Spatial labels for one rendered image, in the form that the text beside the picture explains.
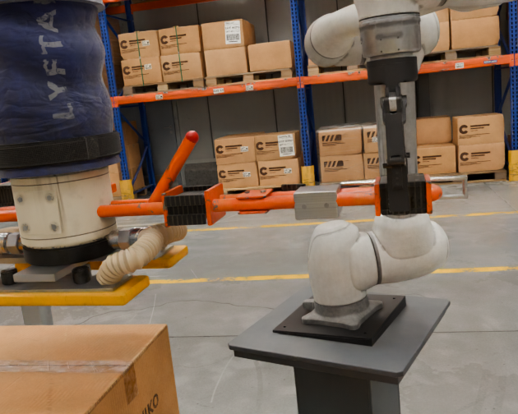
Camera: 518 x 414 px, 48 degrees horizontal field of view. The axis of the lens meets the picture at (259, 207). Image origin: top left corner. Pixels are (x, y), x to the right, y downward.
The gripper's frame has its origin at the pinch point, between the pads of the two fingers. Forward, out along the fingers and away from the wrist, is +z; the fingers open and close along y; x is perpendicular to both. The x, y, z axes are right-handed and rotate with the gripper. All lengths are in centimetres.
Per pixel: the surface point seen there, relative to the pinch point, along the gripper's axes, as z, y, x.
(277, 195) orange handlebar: 0.1, -0.4, -19.9
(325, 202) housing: 0.9, 3.6, -11.3
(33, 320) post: 40, -42, -106
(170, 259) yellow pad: 11.9, -4.1, -42.6
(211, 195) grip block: -1.3, 3.3, -30.2
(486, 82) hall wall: -4, -847, 111
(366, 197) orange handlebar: 0.5, 3.5, -4.9
